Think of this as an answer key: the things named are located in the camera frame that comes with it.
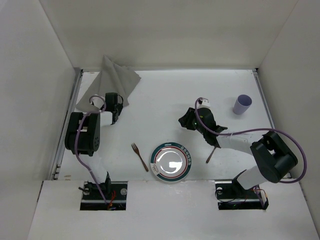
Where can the grey cloth napkin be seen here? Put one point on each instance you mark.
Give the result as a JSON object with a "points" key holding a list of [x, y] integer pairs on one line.
{"points": [[112, 78]]}

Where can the lilac plastic cup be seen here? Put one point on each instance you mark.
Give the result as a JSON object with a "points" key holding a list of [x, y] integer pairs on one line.
{"points": [[242, 103]]}

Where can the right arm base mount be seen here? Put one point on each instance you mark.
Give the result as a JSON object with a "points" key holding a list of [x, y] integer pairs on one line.
{"points": [[232, 197]]}

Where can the aluminium table rail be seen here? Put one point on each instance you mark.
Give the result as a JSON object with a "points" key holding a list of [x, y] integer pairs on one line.
{"points": [[58, 156], [262, 95]]}

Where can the brown wooden spoon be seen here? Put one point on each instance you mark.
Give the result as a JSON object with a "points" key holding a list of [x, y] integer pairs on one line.
{"points": [[210, 156]]}

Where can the brown wooden fork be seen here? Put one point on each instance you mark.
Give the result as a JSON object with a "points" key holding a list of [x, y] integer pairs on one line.
{"points": [[136, 150]]}

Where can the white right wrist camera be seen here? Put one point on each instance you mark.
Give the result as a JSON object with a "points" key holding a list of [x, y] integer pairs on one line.
{"points": [[203, 103]]}

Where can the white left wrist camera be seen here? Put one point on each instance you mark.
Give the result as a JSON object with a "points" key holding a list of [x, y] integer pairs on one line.
{"points": [[98, 102]]}

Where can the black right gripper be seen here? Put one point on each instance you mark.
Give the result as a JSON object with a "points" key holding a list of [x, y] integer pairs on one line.
{"points": [[189, 119]]}

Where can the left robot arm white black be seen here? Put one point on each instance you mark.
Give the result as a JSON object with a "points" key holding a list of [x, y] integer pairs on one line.
{"points": [[83, 137]]}

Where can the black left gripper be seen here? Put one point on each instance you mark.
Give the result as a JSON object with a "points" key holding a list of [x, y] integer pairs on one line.
{"points": [[115, 115]]}

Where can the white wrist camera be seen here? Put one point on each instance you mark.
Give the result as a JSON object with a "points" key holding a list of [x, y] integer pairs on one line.
{"points": [[98, 102], [203, 103]]}

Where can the left aluminium table rail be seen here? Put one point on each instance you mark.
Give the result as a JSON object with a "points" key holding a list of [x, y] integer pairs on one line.
{"points": [[58, 156]]}

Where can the right aluminium table rail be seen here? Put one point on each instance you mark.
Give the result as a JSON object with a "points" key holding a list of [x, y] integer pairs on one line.
{"points": [[262, 95]]}

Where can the white plate green red rim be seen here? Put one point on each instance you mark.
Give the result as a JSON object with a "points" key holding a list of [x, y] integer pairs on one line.
{"points": [[170, 162]]}

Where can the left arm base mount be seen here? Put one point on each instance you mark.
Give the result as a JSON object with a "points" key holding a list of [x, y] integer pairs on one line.
{"points": [[115, 196]]}

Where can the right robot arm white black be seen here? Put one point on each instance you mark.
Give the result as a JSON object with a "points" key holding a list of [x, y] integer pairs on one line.
{"points": [[273, 158]]}

